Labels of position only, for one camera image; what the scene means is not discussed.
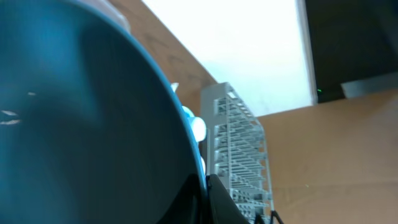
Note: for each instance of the white pink cup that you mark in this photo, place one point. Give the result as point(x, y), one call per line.
point(203, 165)

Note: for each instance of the grey dishwasher rack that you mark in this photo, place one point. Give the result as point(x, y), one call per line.
point(235, 150)

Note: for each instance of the light blue cup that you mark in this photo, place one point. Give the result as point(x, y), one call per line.
point(198, 127)

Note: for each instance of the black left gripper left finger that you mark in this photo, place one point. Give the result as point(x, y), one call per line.
point(190, 204)

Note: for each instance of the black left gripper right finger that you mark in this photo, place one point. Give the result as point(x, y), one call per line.
point(222, 209)

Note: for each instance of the dark blue plate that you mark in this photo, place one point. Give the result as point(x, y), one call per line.
point(91, 131)

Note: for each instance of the light blue bowl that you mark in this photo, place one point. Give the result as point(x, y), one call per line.
point(188, 113)

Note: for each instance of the crumpled white tissue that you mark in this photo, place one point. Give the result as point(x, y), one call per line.
point(174, 86)

